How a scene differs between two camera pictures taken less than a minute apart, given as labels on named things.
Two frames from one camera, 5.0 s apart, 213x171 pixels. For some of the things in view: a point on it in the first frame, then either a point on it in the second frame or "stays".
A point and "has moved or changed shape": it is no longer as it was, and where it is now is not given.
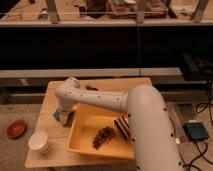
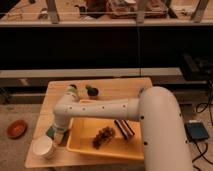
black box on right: x=198 y=68 stays
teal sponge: x=57 y=114 has moved or changed shape
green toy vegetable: x=90 y=88 stays
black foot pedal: x=196 y=130 stays
